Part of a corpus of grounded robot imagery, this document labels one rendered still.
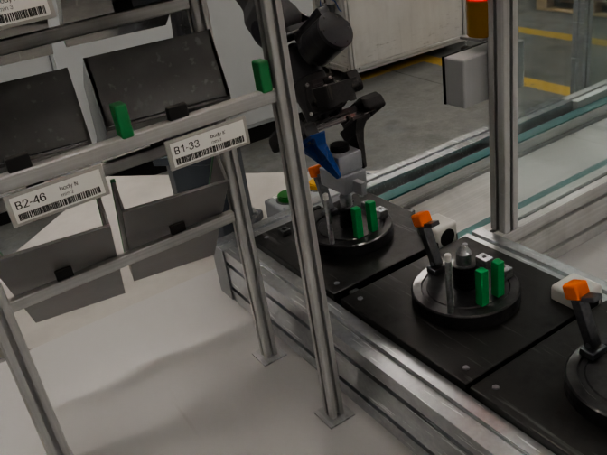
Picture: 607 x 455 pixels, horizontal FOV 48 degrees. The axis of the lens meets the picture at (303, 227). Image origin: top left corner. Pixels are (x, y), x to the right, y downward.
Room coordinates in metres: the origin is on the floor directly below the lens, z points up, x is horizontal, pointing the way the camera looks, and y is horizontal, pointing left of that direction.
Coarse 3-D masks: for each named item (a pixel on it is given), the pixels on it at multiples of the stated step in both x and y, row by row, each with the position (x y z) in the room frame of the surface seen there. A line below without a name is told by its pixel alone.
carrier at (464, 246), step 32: (448, 256) 0.70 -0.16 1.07; (480, 256) 0.79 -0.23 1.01; (384, 288) 0.81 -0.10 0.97; (416, 288) 0.76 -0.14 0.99; (448, 288) 0.70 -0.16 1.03; (480, 288) 0.70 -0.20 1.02; (512, 288) 0.73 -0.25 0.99; (544, 288) 0.75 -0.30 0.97; (384, 320) 0.73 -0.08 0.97; (416, 320) 0.72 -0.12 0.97; (448, 320) 0.69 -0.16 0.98; (480, 320) 0.68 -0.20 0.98; (512, 320) 0.69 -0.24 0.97; (544, 320) 0.68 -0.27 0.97; (416, 352) 0.66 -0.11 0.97; (448, 352) 0.65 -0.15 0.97; (480, 352) 0.64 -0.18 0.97; (512, 352) 0.63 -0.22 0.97
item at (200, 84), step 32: (96, 64) 0.68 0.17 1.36; (128, 64) 0.69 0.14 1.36; (160, 64) 0.70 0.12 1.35; (192, 64) 0.70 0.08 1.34; (96, 96) 0.67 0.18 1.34; (128, 96) 0.67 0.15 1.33; (160, 96) 0.68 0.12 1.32; (192, 96) 0.69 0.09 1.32; (224, 96) 0.70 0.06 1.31; (96, 128) 0.79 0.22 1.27
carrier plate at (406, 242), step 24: (408, 216) 1.01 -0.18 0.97; (264, 240) 1.00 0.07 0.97; (288, 240) 0.99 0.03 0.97; (408, 240) 0.93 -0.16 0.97; (288, 264) 0.92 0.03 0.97; (336, 264) 0.89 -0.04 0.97; (360, 264) 0.88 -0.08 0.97; (384, 264) 0.87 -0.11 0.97; (408, 264) 0.88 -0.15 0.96; (336, 288) 0.83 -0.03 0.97; (360, 288) 0.83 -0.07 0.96
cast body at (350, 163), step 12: (336, 144) 0.97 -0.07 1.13; (348, 144) 0.97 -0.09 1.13; (336, 156) 0.95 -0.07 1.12; (348, 156) 0.95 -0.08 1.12; (360, 156) 0.96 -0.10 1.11; (348, 168) 0.95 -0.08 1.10; (360, 168) 0.96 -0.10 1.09; (324, 180) 0.98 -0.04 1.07; (336, 180) 0.95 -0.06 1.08; (348, 180) 0.94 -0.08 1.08; (360, 180) 0.94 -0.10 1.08; (348, 192) 0.94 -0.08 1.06; (360, 192) 0.93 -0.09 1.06
